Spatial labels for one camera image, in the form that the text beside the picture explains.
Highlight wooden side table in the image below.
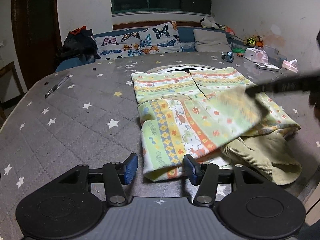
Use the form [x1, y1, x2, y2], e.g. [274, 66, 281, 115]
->
[0, 60, 21, 120]

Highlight printed green orange child's garment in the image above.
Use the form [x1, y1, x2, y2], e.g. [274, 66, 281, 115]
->
[131, 66, 302, 186]

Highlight brown wooden door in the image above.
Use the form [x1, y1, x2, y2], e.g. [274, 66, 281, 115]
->
[11, 0, 62, 90]

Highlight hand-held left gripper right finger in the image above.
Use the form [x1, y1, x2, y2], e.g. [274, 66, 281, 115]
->
[183, 154, 275, 207]

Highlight red cloth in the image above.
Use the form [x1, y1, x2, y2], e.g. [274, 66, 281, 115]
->
[69, 25, 87, 36]

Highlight tall butterfly print pillow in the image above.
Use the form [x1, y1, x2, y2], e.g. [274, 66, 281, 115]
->
[139, 21, 182, 54]

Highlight black white plush toy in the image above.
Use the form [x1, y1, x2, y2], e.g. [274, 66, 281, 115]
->
[200, 17, 219, 30]

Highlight pink tissue packet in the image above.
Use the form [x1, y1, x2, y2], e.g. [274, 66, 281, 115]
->
[281, 59, 298, 74]

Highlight grey star-printed table cover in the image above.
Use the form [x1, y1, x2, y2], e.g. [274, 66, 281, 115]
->
[0, 51, 320, 240]

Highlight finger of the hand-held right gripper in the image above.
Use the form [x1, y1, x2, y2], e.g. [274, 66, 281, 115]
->
[246, 74, 320, 98]

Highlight small yellow orange toys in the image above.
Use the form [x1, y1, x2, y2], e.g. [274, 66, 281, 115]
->
[244, 34, 264, 48]

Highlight wide butterfly print pillow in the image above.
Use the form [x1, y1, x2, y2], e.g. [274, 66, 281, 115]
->
[94, 31, 145, 58]

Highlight pink orange plush toy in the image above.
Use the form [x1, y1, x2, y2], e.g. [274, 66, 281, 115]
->
[220, 25, 236, 36]

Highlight grey cushion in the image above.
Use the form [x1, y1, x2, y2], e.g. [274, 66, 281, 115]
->
[193, 29, 232, 53]

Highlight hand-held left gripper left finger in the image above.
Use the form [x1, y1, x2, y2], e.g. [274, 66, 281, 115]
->
[47, 153, 139, 207]

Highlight flat white box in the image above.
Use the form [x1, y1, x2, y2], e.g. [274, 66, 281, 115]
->
[254, 62, 281, 72]

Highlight white round rim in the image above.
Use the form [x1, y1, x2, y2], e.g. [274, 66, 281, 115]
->
[146, 64, 216, 75]

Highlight black clear ballpoint pen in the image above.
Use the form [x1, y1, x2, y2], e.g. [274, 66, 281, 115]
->
[44, 75, 70, 99]

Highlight blue sofa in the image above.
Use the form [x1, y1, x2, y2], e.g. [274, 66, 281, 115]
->
[55, 26, 248, 73]

